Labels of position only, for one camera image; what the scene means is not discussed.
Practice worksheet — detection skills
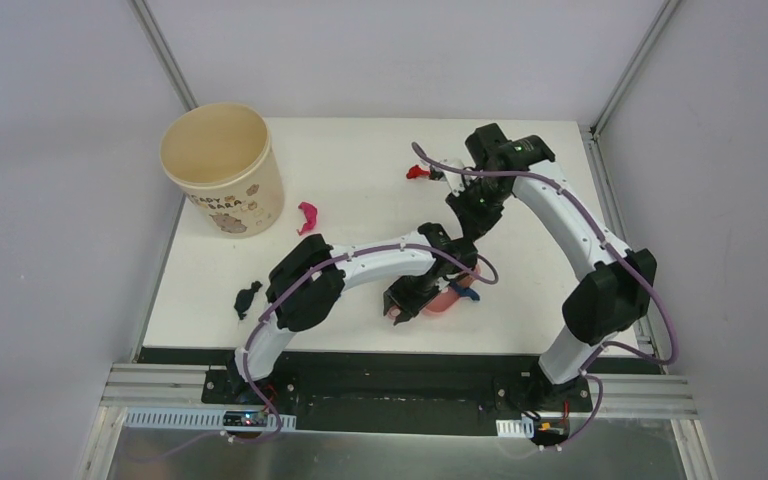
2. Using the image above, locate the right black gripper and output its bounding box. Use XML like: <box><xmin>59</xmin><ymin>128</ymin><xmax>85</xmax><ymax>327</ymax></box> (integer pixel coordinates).
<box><xmin>446</xmin><ymin>176</ymin><xmax>510</xmax><ymax>242</ymax></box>

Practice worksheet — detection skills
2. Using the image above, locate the pink plastic dustpan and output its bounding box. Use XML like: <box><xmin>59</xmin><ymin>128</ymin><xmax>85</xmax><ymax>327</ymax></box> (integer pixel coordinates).
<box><xmin>417</xmin><ymin>273</ymin><xmax>476</xmax><ymax>317</ymax></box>

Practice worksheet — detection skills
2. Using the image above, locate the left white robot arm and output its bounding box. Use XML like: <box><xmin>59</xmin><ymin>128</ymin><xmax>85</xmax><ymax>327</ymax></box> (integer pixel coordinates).
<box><xmin>226</xmin><ymin>223</ymin><xmax>479</xmax><ymax>405</ymax></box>

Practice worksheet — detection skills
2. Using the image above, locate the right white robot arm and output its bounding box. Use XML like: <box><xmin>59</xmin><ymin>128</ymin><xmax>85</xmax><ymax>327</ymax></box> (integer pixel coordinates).
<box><xmin>432</xmin><ymin>123</ymin><xmax>657</xmax><ymax>410</ymax></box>

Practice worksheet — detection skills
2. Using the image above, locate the long blue paper scrap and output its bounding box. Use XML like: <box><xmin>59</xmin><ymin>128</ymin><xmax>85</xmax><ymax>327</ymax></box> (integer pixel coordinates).
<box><xmin>449</xmin><ymin>283</ymin><xmax>481</xmax><ymax>302</ymax></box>

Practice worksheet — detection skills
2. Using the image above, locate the red paper scrap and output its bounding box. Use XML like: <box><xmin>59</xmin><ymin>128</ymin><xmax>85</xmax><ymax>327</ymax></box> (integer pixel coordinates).
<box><xmin>405</xmin><ymin>164</ymin><xmax>431</xmax><ymax>180</ymax></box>

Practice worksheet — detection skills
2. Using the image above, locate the magenta paper scrap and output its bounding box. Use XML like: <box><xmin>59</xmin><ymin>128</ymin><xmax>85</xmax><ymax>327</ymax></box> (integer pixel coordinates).
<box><xmin>297</xmin><ymin>202</ymin><xmax>318</xmax><ymax>236</ymax></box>

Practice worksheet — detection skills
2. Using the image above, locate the black paper scrap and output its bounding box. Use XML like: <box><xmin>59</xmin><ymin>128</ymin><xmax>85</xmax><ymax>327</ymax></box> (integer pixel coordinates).
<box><xmin>233</xmin><ymin>280</ymin><xmax>263</xmax><ymax>321</ymax></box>

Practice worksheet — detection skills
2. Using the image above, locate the beige paper bucket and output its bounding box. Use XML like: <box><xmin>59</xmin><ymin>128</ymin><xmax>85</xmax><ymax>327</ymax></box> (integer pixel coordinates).
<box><xmin>159</xmin><ymin>103</ymin><xmax>285</xmax><ymax>238</ymax></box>

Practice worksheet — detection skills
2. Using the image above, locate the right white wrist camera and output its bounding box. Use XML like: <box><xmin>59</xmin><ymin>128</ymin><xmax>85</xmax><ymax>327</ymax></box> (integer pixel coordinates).
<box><xmin>425</xmin><ymin>160</ymin><xmax>467</xmax><ymax>197</ymax></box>

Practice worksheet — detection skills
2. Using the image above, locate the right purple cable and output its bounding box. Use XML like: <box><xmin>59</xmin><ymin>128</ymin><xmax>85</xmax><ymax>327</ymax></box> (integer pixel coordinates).
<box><xmin>411</xmin><ymin>141</ymin><xmax>681</xmax><ymax>462</ymax></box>

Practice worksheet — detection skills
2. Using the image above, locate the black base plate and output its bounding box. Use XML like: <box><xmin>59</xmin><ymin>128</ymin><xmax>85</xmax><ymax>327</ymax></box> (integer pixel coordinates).
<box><xmin>138</xmin><ymin>347</ymin><xmax>599</xmax><ymax>436</ymax></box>

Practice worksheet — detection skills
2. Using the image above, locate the right aluminium frame post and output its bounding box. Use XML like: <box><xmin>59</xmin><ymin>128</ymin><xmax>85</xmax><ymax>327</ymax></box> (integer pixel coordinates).
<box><xmin>589</xmin><ymin>0</ymin><xmax>683</xmax><ymax>142</ymax></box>

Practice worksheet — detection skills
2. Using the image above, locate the aluminium frame post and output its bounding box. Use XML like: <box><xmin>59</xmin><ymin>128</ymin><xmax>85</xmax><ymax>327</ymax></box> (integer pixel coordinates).
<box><xmin>589</xmin><ymin>0</ymin><xmax>683</xmax><ymax>142</ymax></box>
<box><xmin>127</xmin><ymin>0</ymin><xmax>199</xmax><ymax>111</ymax></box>

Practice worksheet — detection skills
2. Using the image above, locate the aluminium front rail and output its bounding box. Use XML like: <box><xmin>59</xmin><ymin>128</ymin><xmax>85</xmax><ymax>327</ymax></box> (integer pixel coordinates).
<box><xmin>101</xmin><ymin>364</ymin><xmax>699</xmax><ymax>420</ymax></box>

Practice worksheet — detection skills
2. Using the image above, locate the left aluminium frame post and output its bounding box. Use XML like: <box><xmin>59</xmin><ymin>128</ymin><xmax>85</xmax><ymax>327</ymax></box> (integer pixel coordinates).
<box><xmin>127</xmin><ymin>0</ymin><xmax>199</xmax><ymax>111</ymax></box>

